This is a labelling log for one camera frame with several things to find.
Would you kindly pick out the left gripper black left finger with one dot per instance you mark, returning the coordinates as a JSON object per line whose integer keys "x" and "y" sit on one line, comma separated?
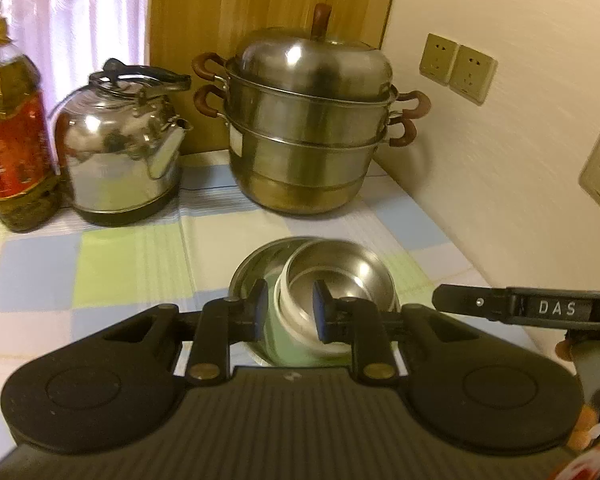
{"x": 220, "y": 324}

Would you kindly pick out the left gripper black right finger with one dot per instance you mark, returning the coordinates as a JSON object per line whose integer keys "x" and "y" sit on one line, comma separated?
{"x": 367, "y": 330}

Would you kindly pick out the cream plastic bowl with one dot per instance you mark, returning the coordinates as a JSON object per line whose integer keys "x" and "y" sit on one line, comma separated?
{"x": 301, "y": 284}

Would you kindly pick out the small steel bowl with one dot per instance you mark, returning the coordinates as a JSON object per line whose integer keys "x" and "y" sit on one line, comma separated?
{"x": 349, "y": 270}

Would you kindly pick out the green rectangular tray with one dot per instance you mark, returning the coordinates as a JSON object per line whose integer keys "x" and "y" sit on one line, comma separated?
{"x": 280, "y": 349}

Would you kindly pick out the large steel plate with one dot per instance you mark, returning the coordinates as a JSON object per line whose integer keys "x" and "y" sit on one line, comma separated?
{"x": 267, "y": 263}

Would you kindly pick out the white ceramic bowl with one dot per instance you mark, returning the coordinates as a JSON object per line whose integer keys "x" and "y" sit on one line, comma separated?
{"x": 298, "y": 322}

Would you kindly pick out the person's right hand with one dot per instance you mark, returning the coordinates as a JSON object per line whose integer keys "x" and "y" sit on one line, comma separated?
{"x": 587, "y": 409}

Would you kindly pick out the plaid pastel tablecloth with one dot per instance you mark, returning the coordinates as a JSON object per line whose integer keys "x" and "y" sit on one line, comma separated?
{"x": 70, "y": 279}

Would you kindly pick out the stainless steel kettle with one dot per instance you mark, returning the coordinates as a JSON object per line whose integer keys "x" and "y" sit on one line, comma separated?
{"x": 117, "y": 141}

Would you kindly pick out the stainless steel steamer pot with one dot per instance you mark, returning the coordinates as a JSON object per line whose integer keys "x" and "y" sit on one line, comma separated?
{"x": 305, "y": 113}

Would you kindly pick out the cooking oil bottle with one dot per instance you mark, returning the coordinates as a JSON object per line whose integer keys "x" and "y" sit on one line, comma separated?
{"x": 29, "y": 188}

